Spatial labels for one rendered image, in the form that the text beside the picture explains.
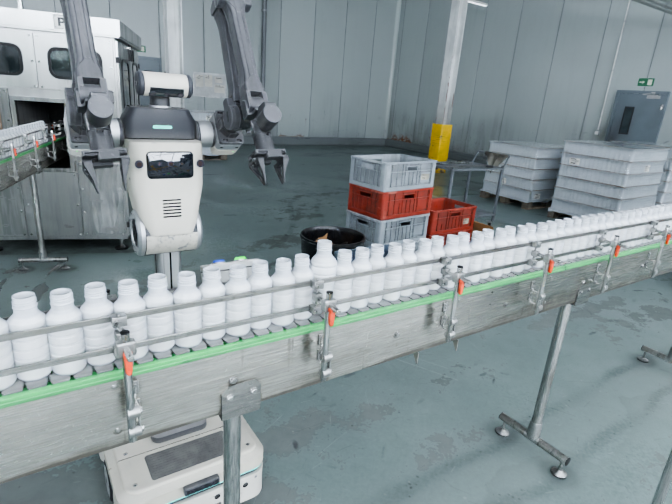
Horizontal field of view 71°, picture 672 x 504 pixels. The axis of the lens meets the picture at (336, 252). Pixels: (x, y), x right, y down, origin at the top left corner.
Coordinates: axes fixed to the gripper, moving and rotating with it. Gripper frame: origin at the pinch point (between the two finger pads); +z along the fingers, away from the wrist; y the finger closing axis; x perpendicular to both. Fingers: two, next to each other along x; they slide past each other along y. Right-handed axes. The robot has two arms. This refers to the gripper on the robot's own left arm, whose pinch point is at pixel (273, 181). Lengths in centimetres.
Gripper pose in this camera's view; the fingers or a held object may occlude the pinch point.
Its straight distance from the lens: 144.0
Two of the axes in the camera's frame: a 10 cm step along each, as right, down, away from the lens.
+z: 2.6, 9.6, -1.2
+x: -5.5, 2.4, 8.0
